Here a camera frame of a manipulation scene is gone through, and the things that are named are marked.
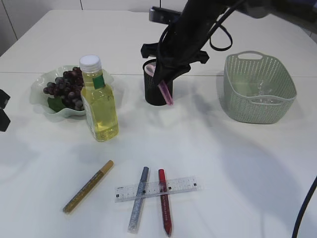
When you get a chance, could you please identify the red glitter pen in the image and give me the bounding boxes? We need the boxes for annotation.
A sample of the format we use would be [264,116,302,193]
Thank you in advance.
[158,169,172,237]

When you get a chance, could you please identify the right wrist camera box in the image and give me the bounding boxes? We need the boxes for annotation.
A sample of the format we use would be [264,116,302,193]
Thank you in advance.
[149,6,181,25]

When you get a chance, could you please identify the green wavy glass plate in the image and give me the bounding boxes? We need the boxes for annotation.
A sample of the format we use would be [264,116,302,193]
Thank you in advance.
[29,64,117,118]

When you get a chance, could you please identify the clear plastic ruler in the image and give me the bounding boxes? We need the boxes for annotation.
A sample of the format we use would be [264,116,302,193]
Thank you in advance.
[114,177,201,203]

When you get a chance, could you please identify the black cable under table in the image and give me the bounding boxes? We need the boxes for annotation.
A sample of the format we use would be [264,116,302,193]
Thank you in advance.
[291,173,317,238]

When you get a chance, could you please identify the gold glitter pen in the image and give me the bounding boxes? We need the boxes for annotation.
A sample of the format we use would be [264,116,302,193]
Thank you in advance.
[62,160,114,214]

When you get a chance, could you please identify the black mesh pen cup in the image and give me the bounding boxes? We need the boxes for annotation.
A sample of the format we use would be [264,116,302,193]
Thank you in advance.
[143,59,173,106]

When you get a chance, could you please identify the green woven plastic basket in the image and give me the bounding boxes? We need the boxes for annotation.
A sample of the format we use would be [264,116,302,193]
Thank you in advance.
[223,51,297,124]

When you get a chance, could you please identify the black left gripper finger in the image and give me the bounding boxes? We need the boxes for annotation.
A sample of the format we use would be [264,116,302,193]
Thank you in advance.
[0,109,10,132]
[0,89,10,109]

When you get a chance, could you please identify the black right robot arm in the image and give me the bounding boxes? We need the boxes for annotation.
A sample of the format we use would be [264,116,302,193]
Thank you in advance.
[141,0,317,85]

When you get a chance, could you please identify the purple grape bunch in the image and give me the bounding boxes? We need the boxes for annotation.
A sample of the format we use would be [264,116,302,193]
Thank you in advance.
[43,67,84,112]

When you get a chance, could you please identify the silver glitter pen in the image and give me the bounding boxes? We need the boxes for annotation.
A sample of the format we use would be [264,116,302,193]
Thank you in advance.
[128,167,149,233]

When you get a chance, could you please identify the yellow tea bottle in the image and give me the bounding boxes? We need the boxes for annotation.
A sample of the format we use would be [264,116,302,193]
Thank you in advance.
[79,55,119,142]

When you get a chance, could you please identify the pink scissors with purple sheath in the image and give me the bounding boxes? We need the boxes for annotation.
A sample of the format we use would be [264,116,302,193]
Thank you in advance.
[145,64,173,106]

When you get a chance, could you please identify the clear plastic sheet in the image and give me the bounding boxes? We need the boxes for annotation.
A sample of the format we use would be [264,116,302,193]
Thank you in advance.
[250,81,281,104]

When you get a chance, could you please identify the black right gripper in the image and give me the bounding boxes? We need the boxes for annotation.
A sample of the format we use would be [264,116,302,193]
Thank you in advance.
[141,42,210,85]

